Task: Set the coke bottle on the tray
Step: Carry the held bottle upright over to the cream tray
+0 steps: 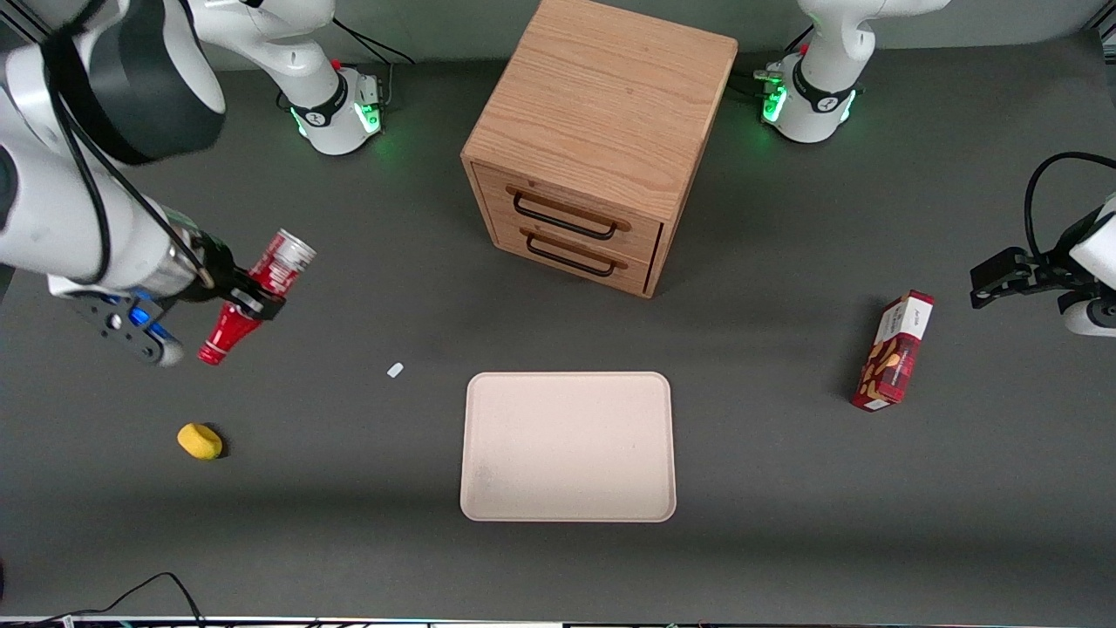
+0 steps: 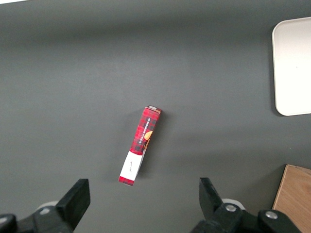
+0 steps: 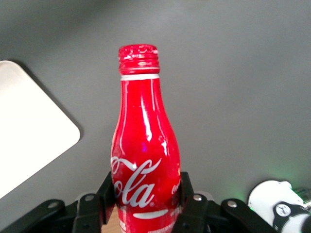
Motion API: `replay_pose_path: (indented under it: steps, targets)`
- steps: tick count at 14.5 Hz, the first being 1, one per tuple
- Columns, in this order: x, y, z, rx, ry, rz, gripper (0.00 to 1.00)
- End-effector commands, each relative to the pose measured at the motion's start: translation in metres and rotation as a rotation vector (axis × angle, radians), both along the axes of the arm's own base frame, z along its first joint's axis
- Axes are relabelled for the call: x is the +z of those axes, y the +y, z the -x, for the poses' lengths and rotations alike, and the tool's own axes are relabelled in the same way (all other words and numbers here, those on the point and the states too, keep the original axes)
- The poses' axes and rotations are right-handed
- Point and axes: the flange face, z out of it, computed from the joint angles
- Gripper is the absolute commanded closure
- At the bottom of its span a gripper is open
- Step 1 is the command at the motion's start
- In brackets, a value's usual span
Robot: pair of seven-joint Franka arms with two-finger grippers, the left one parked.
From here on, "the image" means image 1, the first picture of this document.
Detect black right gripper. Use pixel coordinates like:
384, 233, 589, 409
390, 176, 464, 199
174, 229, 288, 321

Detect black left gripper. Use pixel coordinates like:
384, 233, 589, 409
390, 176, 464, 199
970, 208, 1101, 311

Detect red coke bottle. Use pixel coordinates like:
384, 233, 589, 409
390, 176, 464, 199
197, 229, 317, 366

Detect beige plastic tray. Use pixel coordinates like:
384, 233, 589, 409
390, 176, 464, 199
459, 372, 677, 523

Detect red snack box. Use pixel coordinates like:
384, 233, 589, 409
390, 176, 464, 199
851, 290, 936, 413

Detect yellow sponge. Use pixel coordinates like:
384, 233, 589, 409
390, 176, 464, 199
177, 423, 223, 461

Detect wooden drawer cabinet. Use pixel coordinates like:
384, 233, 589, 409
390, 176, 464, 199
460, 0, 739, 300

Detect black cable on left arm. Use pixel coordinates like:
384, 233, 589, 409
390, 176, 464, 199
1024, 152, 1116, 259

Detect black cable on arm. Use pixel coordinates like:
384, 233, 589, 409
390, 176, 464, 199
1024, 152, 1116, 259
42, 24, 214, 290

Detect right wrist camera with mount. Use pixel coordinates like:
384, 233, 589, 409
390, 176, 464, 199
48, 275, 186, 368

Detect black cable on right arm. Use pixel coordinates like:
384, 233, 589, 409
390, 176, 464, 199
42, 24, 214, 290

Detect black cables at right arm base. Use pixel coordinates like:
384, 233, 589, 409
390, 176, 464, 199
324, 17, 416, 113

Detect black cables at arm base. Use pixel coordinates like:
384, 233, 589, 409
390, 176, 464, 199
728, 26, 816, 104
324, 17, 416, 113

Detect black cable at table edge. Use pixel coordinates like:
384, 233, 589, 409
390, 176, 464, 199
0, 571, 207, 628

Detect black cables at left arm base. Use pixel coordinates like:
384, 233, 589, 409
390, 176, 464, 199
728, 26, 816, 104

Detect black drawer handle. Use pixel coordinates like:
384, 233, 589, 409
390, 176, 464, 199
512, 192, 619, 242
525, 233, 617, 279

